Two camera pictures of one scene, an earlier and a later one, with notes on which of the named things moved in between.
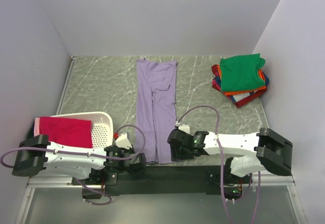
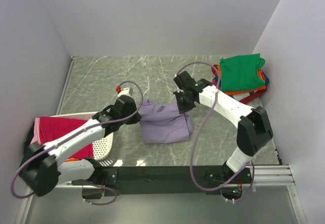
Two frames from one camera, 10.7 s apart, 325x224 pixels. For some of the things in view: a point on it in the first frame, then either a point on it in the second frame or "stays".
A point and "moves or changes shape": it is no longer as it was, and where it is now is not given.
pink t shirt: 36,127 stays
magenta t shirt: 73,132 stays
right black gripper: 175,154 → 183,108
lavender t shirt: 156,108 moves or changes shape
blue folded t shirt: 267,80 stays
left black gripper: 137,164 → 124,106
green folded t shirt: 241,72 stays
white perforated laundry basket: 101,126 stays
